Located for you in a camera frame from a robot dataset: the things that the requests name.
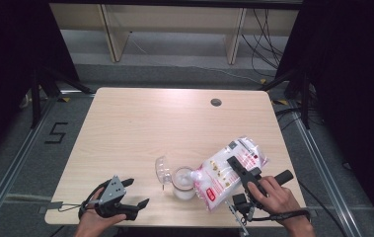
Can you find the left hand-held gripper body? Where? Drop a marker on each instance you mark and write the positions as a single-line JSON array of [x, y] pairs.
[[110, 194]]

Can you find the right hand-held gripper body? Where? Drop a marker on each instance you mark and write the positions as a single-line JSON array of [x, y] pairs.
[[250, 176]]

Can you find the plastic bag of white granules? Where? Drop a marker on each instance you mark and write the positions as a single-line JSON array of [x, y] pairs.
[[224, 174]]

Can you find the clear glass jar with lid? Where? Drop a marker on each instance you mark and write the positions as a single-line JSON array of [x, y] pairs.
[[183, 186]]

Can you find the person's left hand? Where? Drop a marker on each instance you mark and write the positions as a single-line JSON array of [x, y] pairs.
[[92, 223]]

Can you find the person's right hand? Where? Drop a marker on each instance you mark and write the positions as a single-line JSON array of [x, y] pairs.
[[278, 199]]

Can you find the grey tape strip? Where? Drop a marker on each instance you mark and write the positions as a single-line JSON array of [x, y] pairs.
[[51, 207], [309, 212]]

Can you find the yellow black hazard tape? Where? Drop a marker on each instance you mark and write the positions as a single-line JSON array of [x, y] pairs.
[[280, 102]]

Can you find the black metal stand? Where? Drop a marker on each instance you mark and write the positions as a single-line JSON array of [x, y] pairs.
[[39, 95], [301, 95]]

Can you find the black curtain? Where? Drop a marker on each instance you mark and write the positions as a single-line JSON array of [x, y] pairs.
[[355, 82], [10, 65]]

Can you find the light wooden shelf unit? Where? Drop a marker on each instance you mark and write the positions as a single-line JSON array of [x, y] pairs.
[[174, 19]]

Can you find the aluminium floor rail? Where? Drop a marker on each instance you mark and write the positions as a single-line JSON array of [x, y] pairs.
[[13, 164], [326, 171]]

